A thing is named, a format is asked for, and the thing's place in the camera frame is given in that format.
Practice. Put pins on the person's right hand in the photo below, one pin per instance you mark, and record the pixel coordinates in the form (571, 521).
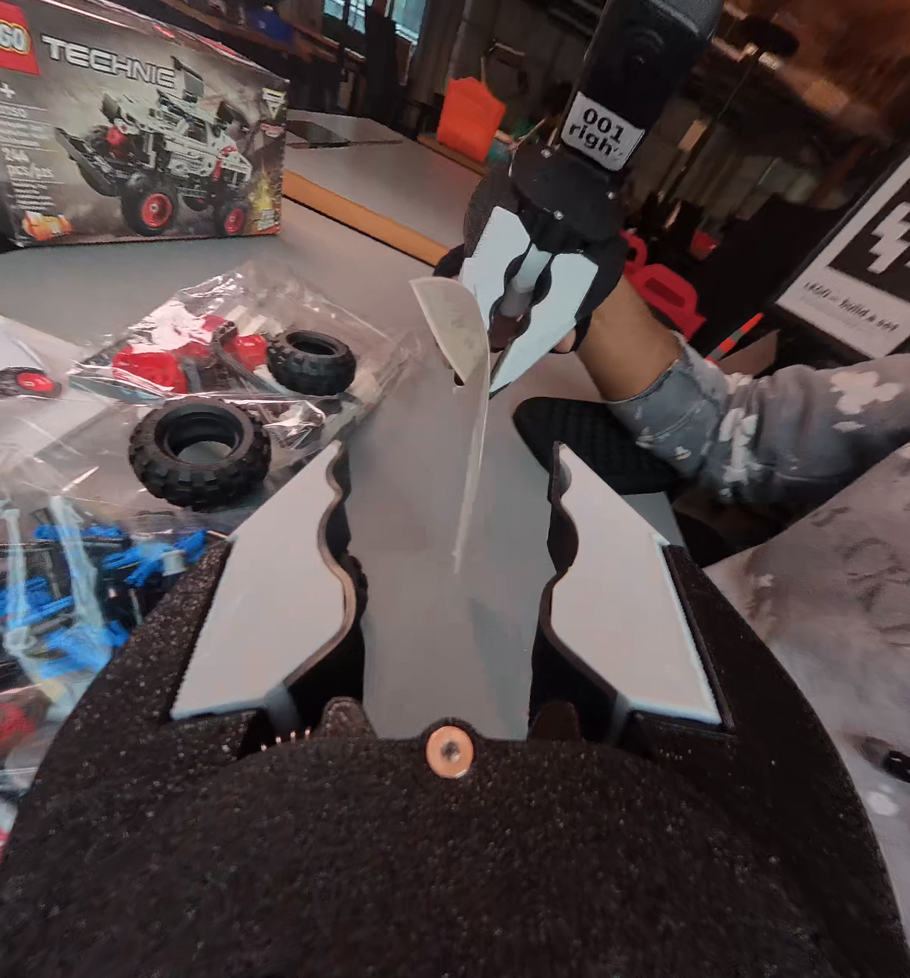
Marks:
(631, 336)

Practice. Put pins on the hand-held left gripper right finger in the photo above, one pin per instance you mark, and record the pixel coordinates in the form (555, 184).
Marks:
(623, 626)

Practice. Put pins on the person's bleached grey pants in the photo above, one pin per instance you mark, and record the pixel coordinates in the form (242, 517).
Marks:
(845, 611)

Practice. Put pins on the white instruction booklet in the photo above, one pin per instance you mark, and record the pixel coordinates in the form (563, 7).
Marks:
(12, 344)

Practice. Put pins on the clear bag with blue parts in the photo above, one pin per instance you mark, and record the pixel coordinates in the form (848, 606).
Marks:
(42, 603)

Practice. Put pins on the person's right forearm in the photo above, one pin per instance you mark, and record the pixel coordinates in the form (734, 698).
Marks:
(768, 428)

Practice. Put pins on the red plastic crate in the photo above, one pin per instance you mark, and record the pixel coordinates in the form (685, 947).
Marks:
(669, 298)

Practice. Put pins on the grey table with wooden edge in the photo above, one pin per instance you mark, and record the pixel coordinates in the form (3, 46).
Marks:
(378, 176)

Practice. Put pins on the clear bag with tyres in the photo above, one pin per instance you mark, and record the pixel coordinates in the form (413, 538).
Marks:
(164, 359)

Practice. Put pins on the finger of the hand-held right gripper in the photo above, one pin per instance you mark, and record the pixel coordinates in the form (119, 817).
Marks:
(558, 305)
(485, 260)

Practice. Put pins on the black chair armrest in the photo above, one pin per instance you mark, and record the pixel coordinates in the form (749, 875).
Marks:
(585, 443)

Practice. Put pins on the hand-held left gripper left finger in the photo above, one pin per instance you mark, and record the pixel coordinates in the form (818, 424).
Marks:
(271, 611)

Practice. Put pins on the black toy tyre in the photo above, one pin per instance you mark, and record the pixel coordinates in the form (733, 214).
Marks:
(157, 466)
(310, 367)

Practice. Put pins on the toy truck box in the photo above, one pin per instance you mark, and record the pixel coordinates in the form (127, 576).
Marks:
(119, 114)

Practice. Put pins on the white paper sheet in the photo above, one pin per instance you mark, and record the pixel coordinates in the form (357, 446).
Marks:
(455, 321)

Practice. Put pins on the grey desk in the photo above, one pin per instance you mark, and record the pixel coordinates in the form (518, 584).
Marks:
(401, 489)

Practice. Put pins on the orange plastic bin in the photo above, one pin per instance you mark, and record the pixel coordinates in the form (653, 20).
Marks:
(470, 122)

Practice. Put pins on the black and white pattern sign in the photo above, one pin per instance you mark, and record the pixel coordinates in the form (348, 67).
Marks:
(868, 290)

